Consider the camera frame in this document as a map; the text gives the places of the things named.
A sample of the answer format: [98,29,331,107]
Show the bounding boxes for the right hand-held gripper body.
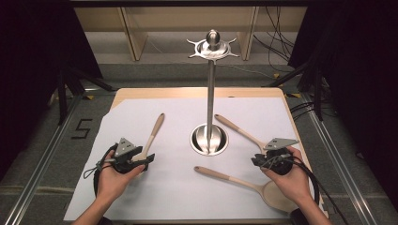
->
[263,137,300,176]

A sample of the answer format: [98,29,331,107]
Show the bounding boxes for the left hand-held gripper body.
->
[108,137,148,175]

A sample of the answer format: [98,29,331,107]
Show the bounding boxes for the beige slotted spatula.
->
[132,112,166,163]

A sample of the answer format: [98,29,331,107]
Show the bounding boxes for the beige perforated skimmer spoon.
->
[214,113,268,154]

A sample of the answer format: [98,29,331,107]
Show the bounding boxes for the steel utensil stand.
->
[186,28,240,158]

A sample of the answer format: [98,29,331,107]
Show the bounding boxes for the person's right hand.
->
[261,145,314,204]

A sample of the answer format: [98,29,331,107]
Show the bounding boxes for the person's left hand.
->
[95,161,146,204]

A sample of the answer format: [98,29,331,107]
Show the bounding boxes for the black metal stand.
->
[56,67,115,126]
[266,59,326,122]

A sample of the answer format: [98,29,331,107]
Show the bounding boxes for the black curtain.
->
[287,0,398,207]
[0,0,104,177]

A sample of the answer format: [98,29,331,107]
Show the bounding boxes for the black floor cables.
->
[289,101,317,122]

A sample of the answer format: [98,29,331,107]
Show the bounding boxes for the white floor cable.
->
[219,63,277,80]

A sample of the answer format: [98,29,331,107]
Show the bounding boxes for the bundle of black cables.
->
[253,6,298,73]

